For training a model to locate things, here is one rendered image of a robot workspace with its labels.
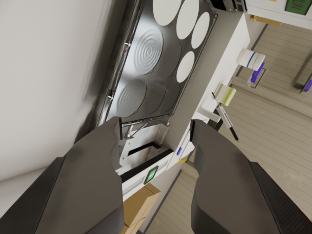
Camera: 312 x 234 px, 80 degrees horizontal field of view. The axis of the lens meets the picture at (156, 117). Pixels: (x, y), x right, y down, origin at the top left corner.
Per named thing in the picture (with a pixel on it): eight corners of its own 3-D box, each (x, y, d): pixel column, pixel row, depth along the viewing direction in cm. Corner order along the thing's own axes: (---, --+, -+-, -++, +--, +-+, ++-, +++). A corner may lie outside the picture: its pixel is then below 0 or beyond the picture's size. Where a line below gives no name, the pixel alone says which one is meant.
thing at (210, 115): (203, 98, 69) (237, 115, 63) (205, 98, 72) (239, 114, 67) (195, 113, 70) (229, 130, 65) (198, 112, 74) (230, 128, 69)
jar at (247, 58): (243, 46, 82) (265, 54, 78) (244, 49, 88) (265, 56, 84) (235, 61, 84) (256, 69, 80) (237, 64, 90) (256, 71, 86)
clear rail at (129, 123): (94, 125, 39) (99, 128, 38) (171, 112, 71) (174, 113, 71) (93, 131, 39) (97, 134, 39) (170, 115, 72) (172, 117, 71)
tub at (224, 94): (219, 81, 78) (235, 88, 75) (222, 84, 84) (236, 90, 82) (211, 98, 79) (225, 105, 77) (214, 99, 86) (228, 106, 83)
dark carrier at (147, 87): (164, -66, 29) (167, -65, 29) (213, 16, 59) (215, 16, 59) (102, 125, 40) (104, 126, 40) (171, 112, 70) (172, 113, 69)
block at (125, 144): (119, 134, 50) (127, 140, 49) (127, 132, 53) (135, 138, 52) (110, 159, 53) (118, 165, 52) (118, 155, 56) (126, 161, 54)
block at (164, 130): (161, 123, 71) (168, 127, 70) (165, 122, 74) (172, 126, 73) (153, 140, 74) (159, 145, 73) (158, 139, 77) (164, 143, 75)
